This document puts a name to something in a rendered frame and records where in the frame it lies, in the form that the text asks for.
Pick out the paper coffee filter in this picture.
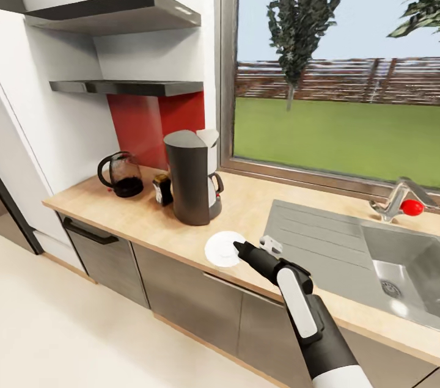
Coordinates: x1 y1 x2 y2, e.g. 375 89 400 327
196 129 219 148

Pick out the electric kettle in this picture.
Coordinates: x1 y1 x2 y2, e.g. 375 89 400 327
97 152 144 197

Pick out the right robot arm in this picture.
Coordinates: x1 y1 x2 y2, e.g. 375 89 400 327
233 235 372 388

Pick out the saucer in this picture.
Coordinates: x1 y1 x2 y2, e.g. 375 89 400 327
205 231 245 268

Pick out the bottle of coffee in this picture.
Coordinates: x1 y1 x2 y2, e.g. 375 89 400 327
153 174 174 207

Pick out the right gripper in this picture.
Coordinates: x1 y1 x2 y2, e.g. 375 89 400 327
233 241 272 276

